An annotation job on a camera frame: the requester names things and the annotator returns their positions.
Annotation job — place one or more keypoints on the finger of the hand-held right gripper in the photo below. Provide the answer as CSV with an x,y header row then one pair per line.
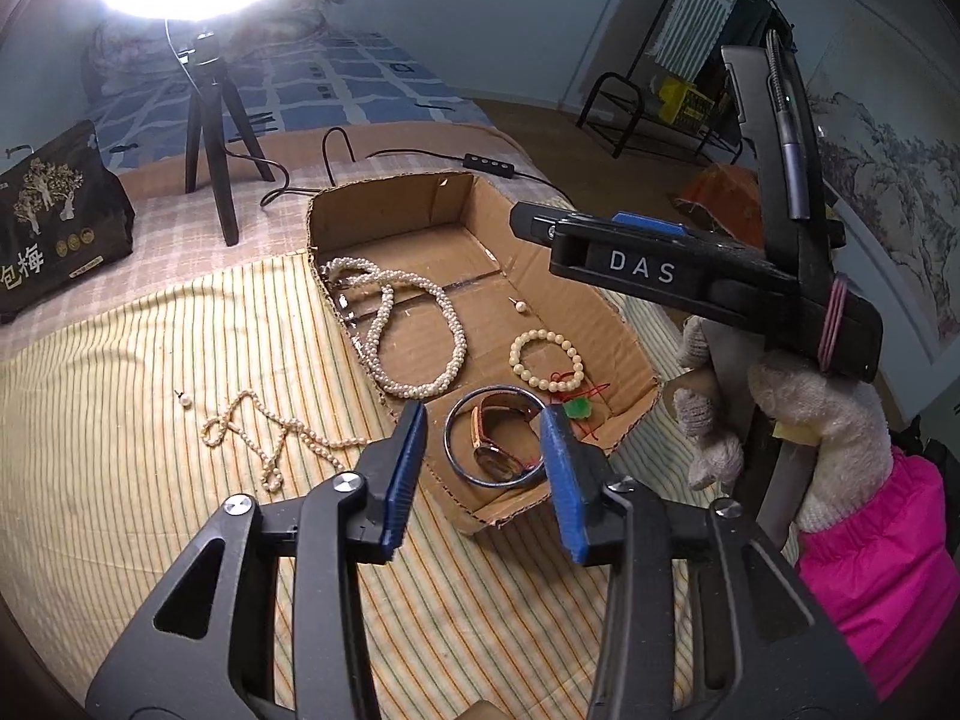
x,y
645,266
540,219

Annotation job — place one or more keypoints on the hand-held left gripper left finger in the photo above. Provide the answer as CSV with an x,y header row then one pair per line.
x,y
405,465

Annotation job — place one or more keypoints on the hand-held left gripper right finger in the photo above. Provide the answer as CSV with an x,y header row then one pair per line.
x,y
562,480

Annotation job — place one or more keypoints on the metal bangle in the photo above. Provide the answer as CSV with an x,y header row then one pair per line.
x,y
448,442

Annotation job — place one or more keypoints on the cardboard box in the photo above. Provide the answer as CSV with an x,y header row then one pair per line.
x,y
585,345

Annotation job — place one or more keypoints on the person's right forearm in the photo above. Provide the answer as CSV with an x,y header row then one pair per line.
x,y
877,577

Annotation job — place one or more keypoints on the person's right hand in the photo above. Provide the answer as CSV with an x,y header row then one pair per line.
x,y
825,435

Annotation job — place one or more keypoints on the orange box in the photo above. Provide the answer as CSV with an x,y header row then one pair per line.
x,y
720,199

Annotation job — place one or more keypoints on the black clothes rack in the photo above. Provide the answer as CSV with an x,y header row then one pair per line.
x,y
600,101

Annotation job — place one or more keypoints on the yellow box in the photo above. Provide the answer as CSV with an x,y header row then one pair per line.
x,y
686,101

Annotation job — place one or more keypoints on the dark hanging clothes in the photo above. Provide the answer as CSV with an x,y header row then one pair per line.
x,y
742,30

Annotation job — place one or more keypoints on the blue patterned bed sheet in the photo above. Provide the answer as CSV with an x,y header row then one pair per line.
x,y
360,82

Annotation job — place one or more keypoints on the striped hanging towel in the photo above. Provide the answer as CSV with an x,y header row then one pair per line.
x,y
697,15

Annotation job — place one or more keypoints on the yellow striped sheet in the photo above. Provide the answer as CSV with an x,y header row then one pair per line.
x,y
187,315

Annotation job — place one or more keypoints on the black tripod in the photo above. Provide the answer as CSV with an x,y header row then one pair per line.
x,y
217,165

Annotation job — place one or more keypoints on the black printed snack bag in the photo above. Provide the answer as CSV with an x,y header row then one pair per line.
x,y
60,225

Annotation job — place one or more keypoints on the folded floral quilt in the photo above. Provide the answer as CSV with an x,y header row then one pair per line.
x,y
135,52

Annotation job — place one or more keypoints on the landscape wall painting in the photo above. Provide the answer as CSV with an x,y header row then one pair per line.
x,y
885,165

